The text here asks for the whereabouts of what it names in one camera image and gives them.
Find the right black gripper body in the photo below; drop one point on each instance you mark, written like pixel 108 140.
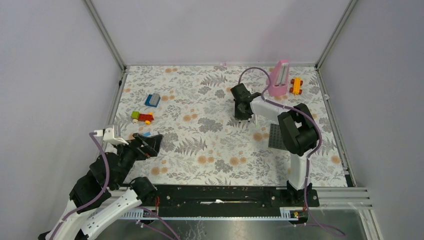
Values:
pixel 239 114

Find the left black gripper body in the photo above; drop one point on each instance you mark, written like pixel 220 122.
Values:
pixel 129 154

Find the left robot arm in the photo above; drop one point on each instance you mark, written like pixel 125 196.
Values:
pixel 107 174

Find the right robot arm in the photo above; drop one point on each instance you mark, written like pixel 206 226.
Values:
pixel 300 134

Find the red green toy truck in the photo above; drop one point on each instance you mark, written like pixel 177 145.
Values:
pixel 138 117

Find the dark grey brick baseplate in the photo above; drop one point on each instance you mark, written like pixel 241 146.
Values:
pixel 275 140

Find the blue grey brick block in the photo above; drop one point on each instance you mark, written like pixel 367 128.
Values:
pixel 152 100

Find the pink metronome box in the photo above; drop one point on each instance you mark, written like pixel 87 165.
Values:
pixel 278 79

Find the floral patterned table mat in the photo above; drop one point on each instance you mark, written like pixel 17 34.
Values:
pixel 203 144

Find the orange red toy car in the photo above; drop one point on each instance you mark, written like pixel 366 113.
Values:
pixel 296 86

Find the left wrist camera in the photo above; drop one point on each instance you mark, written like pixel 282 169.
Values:
pixel 111 134

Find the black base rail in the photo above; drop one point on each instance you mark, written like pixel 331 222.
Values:
pixel 235 199

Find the white slotted cable duct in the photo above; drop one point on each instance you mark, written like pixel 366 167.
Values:
pixel 261 214

